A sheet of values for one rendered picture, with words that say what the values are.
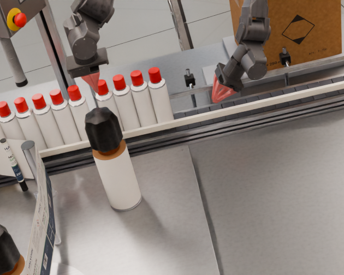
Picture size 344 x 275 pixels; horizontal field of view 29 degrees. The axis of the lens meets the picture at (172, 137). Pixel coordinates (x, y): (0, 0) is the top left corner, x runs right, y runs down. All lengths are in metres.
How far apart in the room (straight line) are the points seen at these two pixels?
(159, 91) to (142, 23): 2.47
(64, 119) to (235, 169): 0.51
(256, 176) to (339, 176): 0.22
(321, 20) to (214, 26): 2.05
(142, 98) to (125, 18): 2.56
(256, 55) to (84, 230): 0.66
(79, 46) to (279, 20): 0.80
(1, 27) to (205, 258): 0.80
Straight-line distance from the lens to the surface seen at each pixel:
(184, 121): 1.96
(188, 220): 1.70
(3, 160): 1.92
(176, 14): 2.99
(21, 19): 1.79
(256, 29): 1.85
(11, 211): 1.90
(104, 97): 1.90
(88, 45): 1.50
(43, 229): 1.63
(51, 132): 1.97
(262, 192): 1.81
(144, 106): 1.93
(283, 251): 1.67
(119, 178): 1.69
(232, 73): 1.90
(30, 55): 4.35
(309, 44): 2.19
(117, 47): 4.15
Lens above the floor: 2.12
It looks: 39 degrees down
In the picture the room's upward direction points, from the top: 13 degrees counter-clockwise
